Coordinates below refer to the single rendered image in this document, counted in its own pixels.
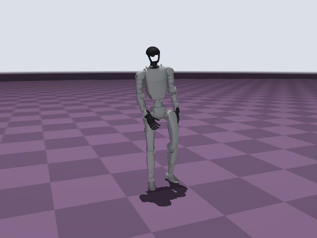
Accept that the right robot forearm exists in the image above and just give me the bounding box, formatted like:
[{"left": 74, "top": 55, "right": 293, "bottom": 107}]
[{"left": 136, "top": 93, "right": 148, "bottom": 116}]

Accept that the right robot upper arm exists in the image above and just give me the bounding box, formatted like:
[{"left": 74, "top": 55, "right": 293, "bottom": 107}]
[{"left": 135, "top": 70, "right": 145, "bottom": 99}]

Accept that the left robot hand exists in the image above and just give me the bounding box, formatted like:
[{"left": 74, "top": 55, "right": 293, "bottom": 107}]
[{"left": 175, "top": 107, "right": 180, "bottom": 123}]

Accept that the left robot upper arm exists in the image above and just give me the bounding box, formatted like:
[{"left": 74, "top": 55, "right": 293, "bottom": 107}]
[{"left": 165, "top": 67, "right": 176, "bottom": 94}]

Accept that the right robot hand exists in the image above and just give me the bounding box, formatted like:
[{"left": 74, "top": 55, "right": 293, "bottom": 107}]
[{"left": 145, "top": 110, "right": 160, "bottom": 130}]

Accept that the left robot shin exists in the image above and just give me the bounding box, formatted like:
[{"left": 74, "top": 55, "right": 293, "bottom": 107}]
[{"left": 167, "top": 148, "right": 178, "bottom": 175}]

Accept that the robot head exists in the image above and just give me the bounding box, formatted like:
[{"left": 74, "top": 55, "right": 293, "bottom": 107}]
[{"left": 146, "top": 47, "right": 160, "bottom": 69}]

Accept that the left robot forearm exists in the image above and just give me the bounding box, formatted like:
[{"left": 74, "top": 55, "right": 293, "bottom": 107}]
[{"left": 170, "top": 92, "right": 180, "bottom": 111}]

